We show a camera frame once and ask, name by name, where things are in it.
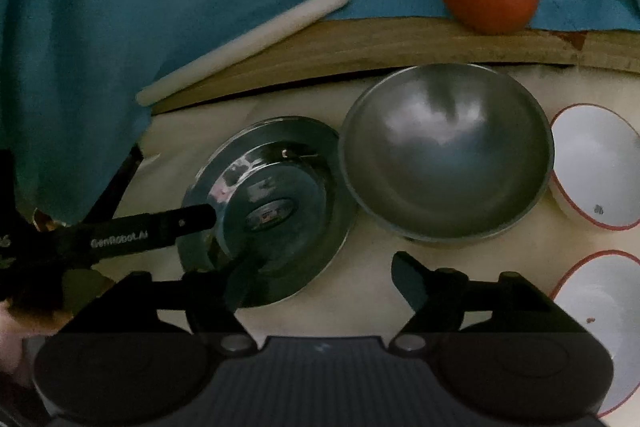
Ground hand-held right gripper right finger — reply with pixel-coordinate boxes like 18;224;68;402
387;251;600;354

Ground white stick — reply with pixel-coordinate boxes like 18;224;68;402
136;0;351;105

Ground white bowl with red rim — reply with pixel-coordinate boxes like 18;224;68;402
550;250;640;418
549;103;640;232

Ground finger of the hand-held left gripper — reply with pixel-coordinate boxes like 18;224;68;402
81;145;146;224
50;203;219;266

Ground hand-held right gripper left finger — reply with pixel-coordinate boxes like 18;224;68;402
65;251;263;354

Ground large steel bowl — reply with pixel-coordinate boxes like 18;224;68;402
338;63;556;243

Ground wooden board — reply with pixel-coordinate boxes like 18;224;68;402
150;17;640;115

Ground person's left hand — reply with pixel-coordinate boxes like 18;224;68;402
0;301;58;388

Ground white table cloth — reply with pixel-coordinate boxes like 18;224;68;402
90;67;640;418

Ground small steel plate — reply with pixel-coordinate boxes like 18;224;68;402
177;116;358;308

